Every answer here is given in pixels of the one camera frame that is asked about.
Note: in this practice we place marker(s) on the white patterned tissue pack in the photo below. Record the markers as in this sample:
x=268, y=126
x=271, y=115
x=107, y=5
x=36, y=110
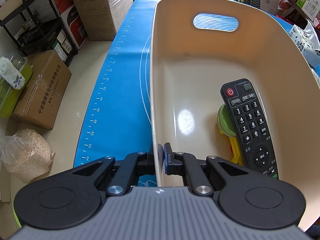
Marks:
x=307, y=42

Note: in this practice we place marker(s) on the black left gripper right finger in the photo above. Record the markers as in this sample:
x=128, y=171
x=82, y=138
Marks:
x=203, y=177

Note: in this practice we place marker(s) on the green plastic container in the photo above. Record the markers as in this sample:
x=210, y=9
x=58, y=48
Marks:
x=10, y=96

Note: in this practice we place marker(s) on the green and white carton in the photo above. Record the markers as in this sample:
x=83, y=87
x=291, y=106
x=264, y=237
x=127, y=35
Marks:
x=309, y=7

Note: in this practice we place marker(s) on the black TV remote control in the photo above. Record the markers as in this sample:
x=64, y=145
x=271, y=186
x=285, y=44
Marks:
x=250, y=126

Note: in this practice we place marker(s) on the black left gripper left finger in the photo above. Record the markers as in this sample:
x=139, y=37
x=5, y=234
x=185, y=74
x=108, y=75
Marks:
x=113, y=177

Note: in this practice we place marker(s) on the bag of wood pellets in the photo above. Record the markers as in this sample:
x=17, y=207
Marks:
x=26, y=154

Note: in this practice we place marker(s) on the red and white box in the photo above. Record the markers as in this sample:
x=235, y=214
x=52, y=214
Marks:
x=72, y=21

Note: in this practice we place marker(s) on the white rolled towel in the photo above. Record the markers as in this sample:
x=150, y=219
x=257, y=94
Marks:
x=11, y=74

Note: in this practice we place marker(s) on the black metal shelf rack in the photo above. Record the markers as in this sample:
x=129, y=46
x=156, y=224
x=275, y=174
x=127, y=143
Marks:
x=36, y=26

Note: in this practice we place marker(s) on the blue silicone measuring mat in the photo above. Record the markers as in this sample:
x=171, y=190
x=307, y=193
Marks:
x=118, y=119

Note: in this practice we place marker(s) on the large wrapped cardboard box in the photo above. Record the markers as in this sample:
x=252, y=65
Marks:
x=102, y=18

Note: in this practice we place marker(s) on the beige plastic storage bin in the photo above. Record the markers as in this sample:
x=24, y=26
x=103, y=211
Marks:
x=199, y=45

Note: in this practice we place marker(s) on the brown cardboard box with text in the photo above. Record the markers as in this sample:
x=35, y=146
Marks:
x=40, y=100

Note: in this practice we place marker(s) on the green and yellow toy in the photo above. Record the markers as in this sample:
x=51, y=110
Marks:
x=226, y=127

